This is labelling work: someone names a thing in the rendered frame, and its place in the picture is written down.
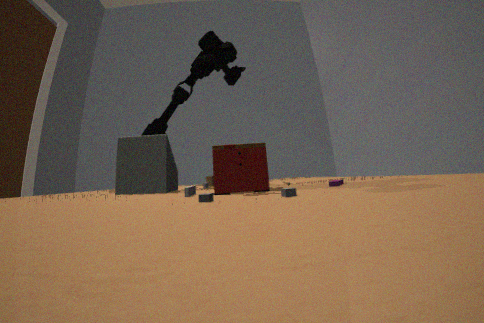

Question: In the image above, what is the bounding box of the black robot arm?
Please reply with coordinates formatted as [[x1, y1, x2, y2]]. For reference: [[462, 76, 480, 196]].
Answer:
[[141, 41, 237, 135]]

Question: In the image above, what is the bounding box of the small brown cube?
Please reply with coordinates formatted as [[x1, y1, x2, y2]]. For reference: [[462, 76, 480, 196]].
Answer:
[[206, 176, 214, 186]]

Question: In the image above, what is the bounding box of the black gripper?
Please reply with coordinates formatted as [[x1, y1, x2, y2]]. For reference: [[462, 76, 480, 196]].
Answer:
[[198, 31, 246, 86]]

